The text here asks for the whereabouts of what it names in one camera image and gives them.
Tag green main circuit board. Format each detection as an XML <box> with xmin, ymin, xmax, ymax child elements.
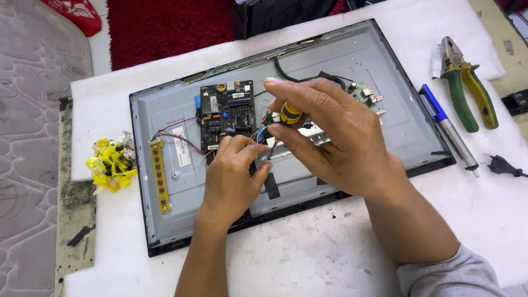
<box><xmin>346</xmin><ymin>81</ymin><xmax>385</xmax><ymax>110</ymax></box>

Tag multicolour wire bundle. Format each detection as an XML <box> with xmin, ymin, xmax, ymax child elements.
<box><xmin>151</xmin><ymin>117</ymin><xmax>205</xmax><ymax>156</ymax></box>

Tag white metal bracket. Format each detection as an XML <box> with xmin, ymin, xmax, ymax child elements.
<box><xmin>266</xmin><ymin>109</ymin><xmax>387</xmax><ymax>159</ymax></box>

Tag red plastic bag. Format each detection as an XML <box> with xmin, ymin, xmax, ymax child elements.
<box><xmin>40</xmin><ymin>0</ymin><xmax>102</xmax><ymax>38</ymax></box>

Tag grey patterned mattress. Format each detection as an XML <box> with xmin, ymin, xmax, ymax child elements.
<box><xmin>0</xmin><ymin>0</ymin><xmax>94</xmax><ymax>297</ymax></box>

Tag white barcode sticker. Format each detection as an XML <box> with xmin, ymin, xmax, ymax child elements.
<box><xmin>172</xmin><ymin>126</ymin><xmax>192</xmax><ymax>167</ymax></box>

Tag blue silver desoldering pump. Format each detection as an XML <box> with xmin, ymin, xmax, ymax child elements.
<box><xmin>418</xmin><ymin>84</ymin><xmax>482</xmax><ymax>179</ymax></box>

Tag black tape strip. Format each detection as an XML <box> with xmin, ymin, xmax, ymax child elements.
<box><xmin>263</xmin><ymin>172</ymin><xmax>281</xmax><ymax>200</ymax></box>

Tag yellow black screwdriver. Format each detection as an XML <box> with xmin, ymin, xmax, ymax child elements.
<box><xmin>266</xmin><ymin>102</ymin><xmax>303</xmax><ymax>161</ymax></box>

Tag black power cable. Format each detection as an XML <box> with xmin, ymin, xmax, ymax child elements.
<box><xmin>274</xmin><ymin>56</ymin><xmax>347</xmax><ymax>90</ymax></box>

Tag small black plastic box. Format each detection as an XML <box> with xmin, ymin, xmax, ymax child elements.
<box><xmin>501</xmin><ymin>89</ymin><xmax>528</xmax><ymax>116</ymax></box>

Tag person's right hand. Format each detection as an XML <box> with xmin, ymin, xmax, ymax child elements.
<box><xmin>263</xmin><ymin>77</ymin><xmax>407</xmax><ymax>201</ymax></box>

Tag crumpled yellow tape heap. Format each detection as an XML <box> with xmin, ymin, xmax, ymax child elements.
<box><xmin>85</xmin><ymin>131</ymin><xmax>138</xmax><ymax>196</ymax></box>

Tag green yellow pliers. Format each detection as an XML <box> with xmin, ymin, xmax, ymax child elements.
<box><xmin>440</xmin><ymin>36</ymin><xmax>499</xmax><ymax>133</ymax></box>

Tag grey television back panel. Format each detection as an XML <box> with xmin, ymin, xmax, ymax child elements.
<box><xmin>129</xmin><ymin>18</ymin><xmax>457</xmax><ymax>258</ymax></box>

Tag white paper label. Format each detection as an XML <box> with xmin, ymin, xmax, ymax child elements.
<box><xmin>430</xmin><ymin>43</ymin><xmax>443</xmax><ymax>80</ymax></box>

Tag person's left hand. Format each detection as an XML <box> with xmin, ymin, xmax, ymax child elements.
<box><xmin>195</xmin><ymin>134</ymin><xmax>273</xmax><ymax>232</ymax></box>

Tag dark red rug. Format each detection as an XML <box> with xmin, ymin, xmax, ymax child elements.
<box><xmin>107</xmin><ymin>0</ymin><xmax>348</xmax><ymax>72</ymax></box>

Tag yellow button strip board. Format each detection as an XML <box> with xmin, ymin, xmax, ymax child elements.
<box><xmin>148</xmin><ymin>139</ymin><xmax>171</xmax><ymax>214</ymax></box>

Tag black plastic television cover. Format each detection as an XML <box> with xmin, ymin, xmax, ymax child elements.
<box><xmin>232</xmin><ymin>0</ymin><xmax>340</xmax><ymax>40</ymax></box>

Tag dirty beige foam strip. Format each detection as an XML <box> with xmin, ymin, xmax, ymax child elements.
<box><xmin>54</xmin><ymin>97</ymin><xmax>97</xmax><ymax>297</ymax></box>

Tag black power supply circuit board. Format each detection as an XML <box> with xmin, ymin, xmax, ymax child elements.
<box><xmin>200</xmin><ymin>80</ymin><xmax>257</xmax><ymax>153</ymax></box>

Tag black power plug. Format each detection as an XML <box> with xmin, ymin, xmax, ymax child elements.
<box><xmin>481</xmin><ymin>153</ymin><xmax>528</xmax><ymax>179</ymax></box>

